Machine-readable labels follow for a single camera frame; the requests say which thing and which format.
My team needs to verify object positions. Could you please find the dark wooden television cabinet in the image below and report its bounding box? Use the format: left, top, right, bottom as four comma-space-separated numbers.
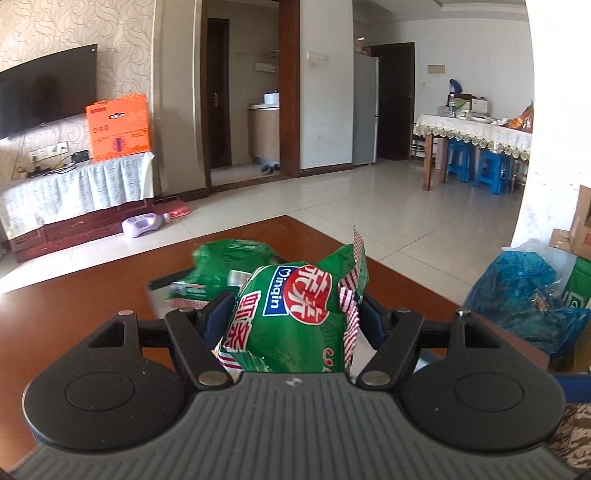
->
7, 196, 185, 264

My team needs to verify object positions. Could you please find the grey refrigerator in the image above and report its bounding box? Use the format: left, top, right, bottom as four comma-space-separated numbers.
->
353, 51, 380, 166

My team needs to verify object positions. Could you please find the wooden kitchen cabinet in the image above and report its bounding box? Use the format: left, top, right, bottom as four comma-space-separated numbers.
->
248, 104, 281, 164

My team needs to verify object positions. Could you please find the black flat television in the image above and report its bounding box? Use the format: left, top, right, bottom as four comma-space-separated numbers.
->
0, 44, 99, 140

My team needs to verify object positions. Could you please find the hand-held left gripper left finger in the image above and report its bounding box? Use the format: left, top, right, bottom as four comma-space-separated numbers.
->
85, 291, 236, 389

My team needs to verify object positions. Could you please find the dark wooden door frame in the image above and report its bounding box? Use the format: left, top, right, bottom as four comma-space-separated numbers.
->
200, 0, 302, 189

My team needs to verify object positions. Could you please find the blue plastic stool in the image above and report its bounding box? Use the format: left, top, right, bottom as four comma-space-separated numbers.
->
445, 141, 472, 183
475, 148, 515, 197

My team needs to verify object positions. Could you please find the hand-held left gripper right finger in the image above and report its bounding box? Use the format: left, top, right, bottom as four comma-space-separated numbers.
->
355, 295, 505, 388

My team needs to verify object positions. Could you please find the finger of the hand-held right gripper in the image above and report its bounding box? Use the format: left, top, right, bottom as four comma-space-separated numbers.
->
554, 371, 591, 403

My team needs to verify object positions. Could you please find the blue plastic bag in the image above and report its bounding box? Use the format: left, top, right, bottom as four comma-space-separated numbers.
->
463, 239, 591, 356

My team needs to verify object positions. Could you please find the green snack bag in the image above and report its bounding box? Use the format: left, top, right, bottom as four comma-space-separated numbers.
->
213, 226, 370, 374
164, 239, 278, 309

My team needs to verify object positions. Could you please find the brown cardboard box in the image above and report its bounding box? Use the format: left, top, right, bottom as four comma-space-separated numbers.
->
549, 185, 591, 261

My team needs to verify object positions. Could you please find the camouflage clothing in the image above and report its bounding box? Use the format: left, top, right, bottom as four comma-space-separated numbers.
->
549, 401, 591, 462

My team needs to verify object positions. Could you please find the cream lace tablecloth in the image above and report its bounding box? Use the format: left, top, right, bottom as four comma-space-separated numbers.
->
412, 113, 534, 161

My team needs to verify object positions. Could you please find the orange snack bag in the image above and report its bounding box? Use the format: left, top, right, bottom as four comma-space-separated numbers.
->
503, 104, 534, 132

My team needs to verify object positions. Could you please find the wooden dining table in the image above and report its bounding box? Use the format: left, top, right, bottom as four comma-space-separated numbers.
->
421, 134, 448, 191

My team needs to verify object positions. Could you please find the purple white bottle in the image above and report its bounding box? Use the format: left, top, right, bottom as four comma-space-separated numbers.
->
121, 212, 171, 239

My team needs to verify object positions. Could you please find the dark wooden door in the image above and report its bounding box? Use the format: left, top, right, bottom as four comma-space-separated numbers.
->
369, 42, 415, 161

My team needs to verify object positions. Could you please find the orange cardboard box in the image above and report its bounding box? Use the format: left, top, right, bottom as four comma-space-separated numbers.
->
85, 93, 153, 162

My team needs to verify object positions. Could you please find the green carton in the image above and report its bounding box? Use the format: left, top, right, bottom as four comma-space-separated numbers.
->
561, 258, 591, 310

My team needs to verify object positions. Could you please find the pale patterned tablecloth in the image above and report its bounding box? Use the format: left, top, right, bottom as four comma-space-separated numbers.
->
0, 151, 155, 241

